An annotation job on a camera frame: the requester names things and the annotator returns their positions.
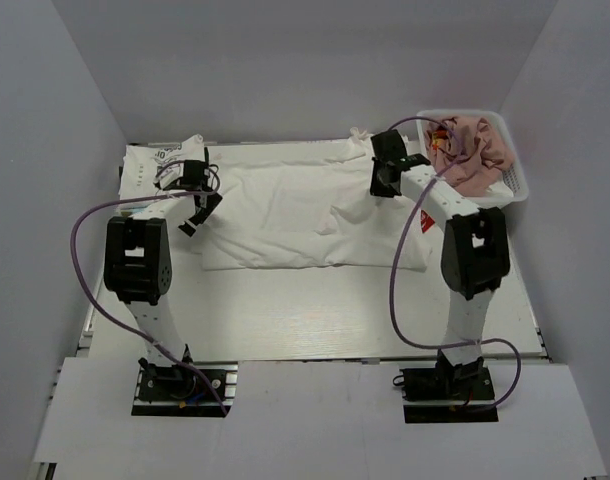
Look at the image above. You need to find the purple cable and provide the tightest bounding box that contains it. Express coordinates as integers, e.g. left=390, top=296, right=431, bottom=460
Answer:
left=70, top=160, right=230, bottom=417
left=387, top=116, right=524, bottom=412

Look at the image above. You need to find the white red print t-shirt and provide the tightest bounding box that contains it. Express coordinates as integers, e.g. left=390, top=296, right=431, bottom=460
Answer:
left=190, top=128, right=414, bottom=271

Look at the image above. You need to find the pink t-shirt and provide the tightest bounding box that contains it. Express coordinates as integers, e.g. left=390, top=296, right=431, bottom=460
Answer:
left=423, top=115, right=516, bottom=197

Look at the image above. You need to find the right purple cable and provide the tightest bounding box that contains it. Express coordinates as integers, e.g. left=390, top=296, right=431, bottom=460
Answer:
left=387, top=116, right=524, bottom=412

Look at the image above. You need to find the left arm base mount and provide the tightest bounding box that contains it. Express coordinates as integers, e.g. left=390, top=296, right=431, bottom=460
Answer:
left=131, top=362, right=238, bottom=418

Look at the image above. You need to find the plain white t-shirt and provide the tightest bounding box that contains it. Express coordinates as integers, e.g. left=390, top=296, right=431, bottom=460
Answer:
left=485, top=180, right=514, bottom=198

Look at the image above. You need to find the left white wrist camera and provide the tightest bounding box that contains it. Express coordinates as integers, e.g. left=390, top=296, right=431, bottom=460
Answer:
left=153, top=160, right=185, bottom=191

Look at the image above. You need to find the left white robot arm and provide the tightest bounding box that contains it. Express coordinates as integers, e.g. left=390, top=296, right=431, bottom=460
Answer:
left=104, top=159, right=222, bottom=399

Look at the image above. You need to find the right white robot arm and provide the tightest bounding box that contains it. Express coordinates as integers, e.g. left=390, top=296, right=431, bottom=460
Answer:
left=370, top=129, right=510, bottom=399

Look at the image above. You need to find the folded white cartoon t-shirt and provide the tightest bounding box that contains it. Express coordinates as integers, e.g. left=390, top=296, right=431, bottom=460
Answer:
left=115, top=134, right=206, bottom=216

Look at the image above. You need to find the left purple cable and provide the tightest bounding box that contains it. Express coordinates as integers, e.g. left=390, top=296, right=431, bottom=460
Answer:
left=70, top=160, right=230, bottom=417

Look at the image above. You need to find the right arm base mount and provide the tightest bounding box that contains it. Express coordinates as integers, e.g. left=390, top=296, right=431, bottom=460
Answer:
left=392, top=366, right=499, bottom=424

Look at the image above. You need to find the white plastic basket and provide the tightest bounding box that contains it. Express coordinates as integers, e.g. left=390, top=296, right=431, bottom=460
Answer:
left=417, top=108, right=529, bottom=208

